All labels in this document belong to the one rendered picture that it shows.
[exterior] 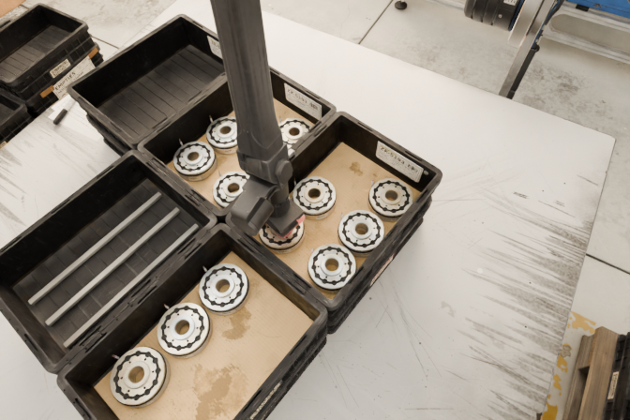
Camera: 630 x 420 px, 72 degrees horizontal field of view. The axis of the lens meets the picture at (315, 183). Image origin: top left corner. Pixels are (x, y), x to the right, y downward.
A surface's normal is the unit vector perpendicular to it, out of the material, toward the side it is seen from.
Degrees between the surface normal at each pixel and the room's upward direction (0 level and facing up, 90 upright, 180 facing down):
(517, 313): 0
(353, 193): 0
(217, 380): 0
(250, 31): 83
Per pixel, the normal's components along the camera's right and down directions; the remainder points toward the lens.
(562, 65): -0.02, -0.53
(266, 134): 0.81, 0.25
